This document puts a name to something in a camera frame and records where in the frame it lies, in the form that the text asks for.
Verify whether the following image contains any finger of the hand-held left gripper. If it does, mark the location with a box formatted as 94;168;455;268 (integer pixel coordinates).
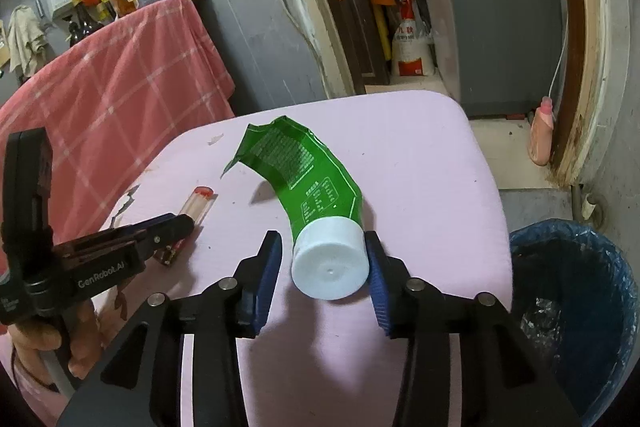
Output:
135;214;196;262
117;214;176;239

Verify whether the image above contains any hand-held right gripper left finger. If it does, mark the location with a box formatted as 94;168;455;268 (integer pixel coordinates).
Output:
57;230;283;427

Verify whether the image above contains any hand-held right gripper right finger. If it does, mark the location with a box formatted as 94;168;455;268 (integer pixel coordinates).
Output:
364;231;582;427

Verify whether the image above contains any clear tube red cap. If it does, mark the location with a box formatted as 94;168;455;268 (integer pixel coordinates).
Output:
159;187;217;267

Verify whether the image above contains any green tube with white cap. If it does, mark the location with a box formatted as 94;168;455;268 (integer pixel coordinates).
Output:
220;114;372;301

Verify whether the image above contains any trash bin with blue liner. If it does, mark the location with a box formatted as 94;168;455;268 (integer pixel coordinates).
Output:
507;218;640;427

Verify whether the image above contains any pink covered table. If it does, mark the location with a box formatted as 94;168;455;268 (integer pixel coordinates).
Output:
92;89;517;427

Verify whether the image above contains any pink checked cloth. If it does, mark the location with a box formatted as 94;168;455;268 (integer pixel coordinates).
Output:
0;0;237;249

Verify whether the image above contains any white hanging rag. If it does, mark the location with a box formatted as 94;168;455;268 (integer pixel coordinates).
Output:
7;5;51;78

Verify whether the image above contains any dark glass bottle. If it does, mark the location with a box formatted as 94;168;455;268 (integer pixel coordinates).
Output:
67;4;103;46

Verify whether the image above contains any pink plastic bottle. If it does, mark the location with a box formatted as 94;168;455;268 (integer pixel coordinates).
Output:
527;97;556;166

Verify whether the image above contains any grey floor pipe fitting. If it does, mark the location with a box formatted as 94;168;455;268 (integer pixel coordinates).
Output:
570;182;606;223

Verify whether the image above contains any white red sack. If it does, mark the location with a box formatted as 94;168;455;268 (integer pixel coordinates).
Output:
390;0;436;78

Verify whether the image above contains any yellow tube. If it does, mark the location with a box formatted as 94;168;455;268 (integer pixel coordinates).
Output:
372;2;392;62

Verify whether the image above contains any grey refrigerator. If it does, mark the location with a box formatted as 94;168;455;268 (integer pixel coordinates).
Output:
411;0;572;118

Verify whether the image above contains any white refrigerator cable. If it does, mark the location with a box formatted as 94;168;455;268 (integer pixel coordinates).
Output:
547;14;572;100

